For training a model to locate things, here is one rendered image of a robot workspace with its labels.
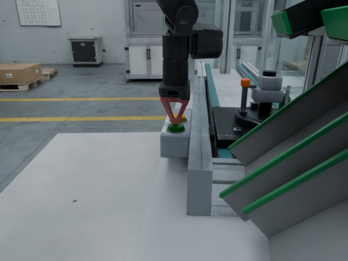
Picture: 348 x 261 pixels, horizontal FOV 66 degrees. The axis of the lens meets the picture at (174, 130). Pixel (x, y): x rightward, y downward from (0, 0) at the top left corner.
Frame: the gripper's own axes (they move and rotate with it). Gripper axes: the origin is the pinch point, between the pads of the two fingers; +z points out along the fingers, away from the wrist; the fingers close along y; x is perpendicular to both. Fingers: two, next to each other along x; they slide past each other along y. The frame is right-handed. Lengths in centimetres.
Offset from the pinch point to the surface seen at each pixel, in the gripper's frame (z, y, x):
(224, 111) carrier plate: 1.0, 12.2, -12.9
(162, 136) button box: 2.7, -3.5, 2.6
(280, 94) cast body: -6.5, 2.6, -24.4
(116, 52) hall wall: 61, 771, 241
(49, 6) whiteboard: -67, 747, 420
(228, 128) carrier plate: 1.1, -0.4, -12.7
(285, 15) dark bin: -22.3, -34.5, -11.8
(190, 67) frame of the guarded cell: -1, 80, -2
